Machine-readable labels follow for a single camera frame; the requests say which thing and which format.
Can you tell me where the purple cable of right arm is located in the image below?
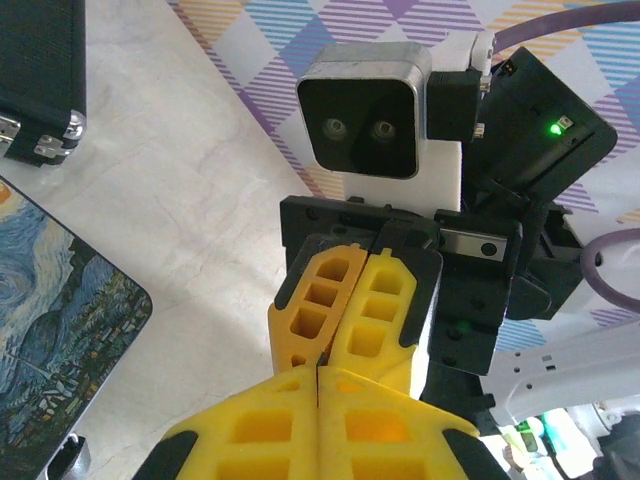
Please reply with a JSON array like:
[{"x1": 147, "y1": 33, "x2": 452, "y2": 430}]
[{"x1": 427, "y1": 0, "x2": 640, "y2": 316}]

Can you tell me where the black case with metal handle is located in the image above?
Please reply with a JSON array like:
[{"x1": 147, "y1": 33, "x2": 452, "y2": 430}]
[{"x1": 0, "y1": 0, "x2": 87, "y2": 166}]

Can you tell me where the black silver padlock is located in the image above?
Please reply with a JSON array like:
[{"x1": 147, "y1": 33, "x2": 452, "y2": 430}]
[{"x1": 47, "y1": 433, "x2": 92, "y2": 480}]

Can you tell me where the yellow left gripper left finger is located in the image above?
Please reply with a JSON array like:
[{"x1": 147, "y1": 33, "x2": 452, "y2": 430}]
[{"x1": 130, "y1": 367, "x2": 318, "y2": 480}]

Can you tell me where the starry night card box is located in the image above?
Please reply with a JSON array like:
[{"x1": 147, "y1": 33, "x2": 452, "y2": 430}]
[{"x1": 0, "y1": 174, "x2": 153, "y2": 480}]

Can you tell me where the right wrist camera, white mount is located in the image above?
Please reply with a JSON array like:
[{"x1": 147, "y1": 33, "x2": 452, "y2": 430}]
[{"x1": 295, "y1": 42, "x2": 462, "y2": 211}]

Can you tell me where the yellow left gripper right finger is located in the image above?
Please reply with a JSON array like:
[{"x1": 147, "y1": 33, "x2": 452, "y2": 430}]
[{"x1": 317, "y1": 366, "x2": 512, "y2": 480}]

